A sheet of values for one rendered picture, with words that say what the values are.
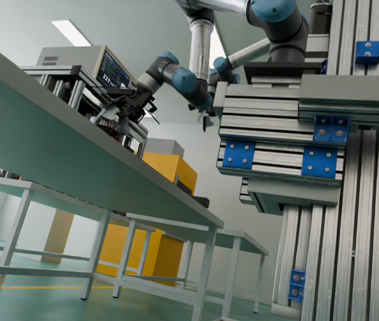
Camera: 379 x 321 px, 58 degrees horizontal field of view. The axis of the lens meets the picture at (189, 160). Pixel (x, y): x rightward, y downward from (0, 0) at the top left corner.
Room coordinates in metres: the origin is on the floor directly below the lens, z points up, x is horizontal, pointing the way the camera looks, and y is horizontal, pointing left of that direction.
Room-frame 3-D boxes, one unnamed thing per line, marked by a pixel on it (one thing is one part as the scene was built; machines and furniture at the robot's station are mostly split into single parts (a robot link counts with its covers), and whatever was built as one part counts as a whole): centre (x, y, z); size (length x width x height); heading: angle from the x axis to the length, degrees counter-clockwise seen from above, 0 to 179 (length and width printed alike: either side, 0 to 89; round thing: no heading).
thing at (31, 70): (1.71, 0.60, 1.09); 0.68 x 0.44 x 0.05; 158
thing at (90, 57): (1.72, 0.60, 1.22); 0.44 x 0.39 x 0.20; 158
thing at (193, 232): (3.86, -0.40, 0.37); 1.85 x 1.10 x 0.75; 158
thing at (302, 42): (0.97, -0.24, 1.20); 0.13 x 0.12 x 0.14; 146
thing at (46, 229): (5.56, 1.94, 1.65); 0.50 x 0.45 x 3.30; 68
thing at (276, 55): (0.98, -0.24, 1.09); 0.15 x 0.15 x 0.10
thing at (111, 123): (1.16, 0.32, 0.82); 0.11 x 0.11 x 0.04
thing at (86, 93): (1.62, 0.40, 1.03); 0.62 x 0.01 x 0.03; 158
